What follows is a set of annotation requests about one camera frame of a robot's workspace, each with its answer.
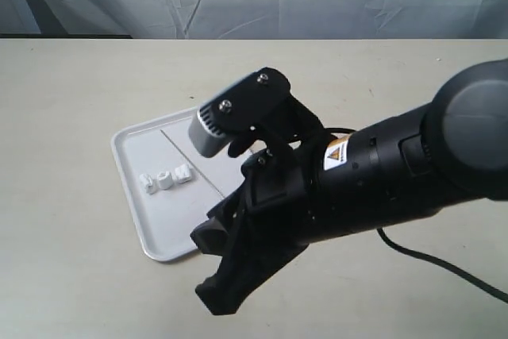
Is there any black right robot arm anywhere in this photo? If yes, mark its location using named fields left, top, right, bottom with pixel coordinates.
left=188, top=60, right=507, bottom=315

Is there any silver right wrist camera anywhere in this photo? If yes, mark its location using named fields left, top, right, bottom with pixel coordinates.
left=188, top=67, right=291, bottom=158

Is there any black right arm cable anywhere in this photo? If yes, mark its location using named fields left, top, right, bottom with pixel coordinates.
left=375, top=227, right=508, bottom=310

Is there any white marshmallow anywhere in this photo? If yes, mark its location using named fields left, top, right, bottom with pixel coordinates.
left=139, top=173, right=157, bottom=195
left=172, top=164, right=193, bottom=184
left=156, top=171, right=174, bottom=191

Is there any thin metal skewer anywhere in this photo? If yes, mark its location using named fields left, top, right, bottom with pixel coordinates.
left=161, top=127, right=227, bottom=198

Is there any white plastic tray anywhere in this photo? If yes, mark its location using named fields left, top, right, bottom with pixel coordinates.
left=111, top=109, right=252, bottom=262

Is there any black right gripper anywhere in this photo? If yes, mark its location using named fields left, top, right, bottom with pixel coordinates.
left=190, top=92, right=330, bottom=307

